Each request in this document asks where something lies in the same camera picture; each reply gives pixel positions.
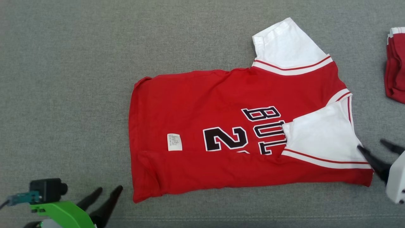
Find left camera cable teal plug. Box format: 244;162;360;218
0;191;41;210

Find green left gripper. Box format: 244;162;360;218
29;185;123;228

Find grey fabric sofa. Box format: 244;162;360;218
0;0;405;228

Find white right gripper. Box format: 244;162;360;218
357;139;405;205

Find red white printed jersey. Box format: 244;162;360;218
128;17;375;204

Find red shorts white trim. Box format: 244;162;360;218
383;27;405;105

